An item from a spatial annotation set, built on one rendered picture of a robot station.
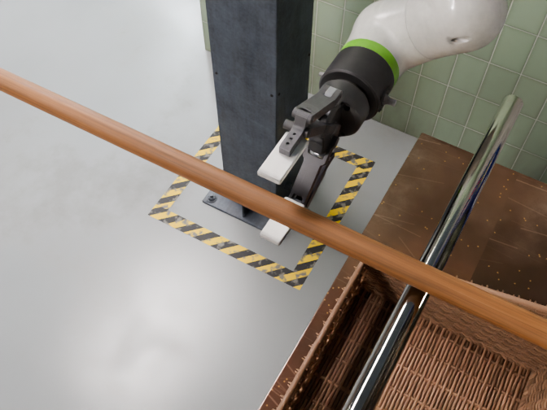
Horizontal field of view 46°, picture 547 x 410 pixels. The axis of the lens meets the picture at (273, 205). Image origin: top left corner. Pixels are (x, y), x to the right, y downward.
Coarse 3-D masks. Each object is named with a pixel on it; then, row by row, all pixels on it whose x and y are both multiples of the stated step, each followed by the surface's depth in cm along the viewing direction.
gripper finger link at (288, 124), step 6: (288, 120) 75; (294, 120) 76; (318, 120) 81; (288, 126) 75; (312, 126) 76; (318, 126) 78; (324, 126) 80; (330, 126) 81; (336, 126) 83; (306, 132) 74; (312, 132) 76; (318, 132) 78; (324, 132) 81; (330, 132) 82; (336, 132) 83
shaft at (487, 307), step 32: (32, 96) 88; (96, 128) 84; (128, 128) 84; (160, 160) 82; (192, 160) 81; (224, 192) 79; (256, 192) 78; (288, 224) 77; (320, 224) 75; (352, 256) 74; (384, 256) 73; (448, 288) 71; (512, 320) 68; (544, 320) 68
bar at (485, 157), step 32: (512, 96) 91; (512, 128) 89; (480, 160) 84; (480, 192) 83; (448, 224) 79; (448, 256) 77; (416, 288) 74; (416, 320) 73; (384, 352) 70; (384, 384) 68
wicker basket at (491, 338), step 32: (352, 288) 127; (384, 288) 135; (480, 288) 117; (352, 320) 135; (384, 320) 135; (448, 320) 131; (480, 320) 125; (320, 352) 126; (352, 352) 131; (416, 352) 131; (448, 352) 131; (480, 352) 131; (512, 352) 128; (544, 352) 122; (320, 384) 127; (352, 384) 127; (416, 384) 127; (448, 384) 127; (480, 384) 127; (512, 384) 127; (544, 384) 122
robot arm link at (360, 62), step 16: (352, 48) 88; (336, 64) 87; (352, 64) 86; (368, 64) 86; (384, 64) 87; (320, 80) 89; (352, 80) 86; (368, 80) 85; (384, 80) 87; (368, 96) 86; (384, 96) 88
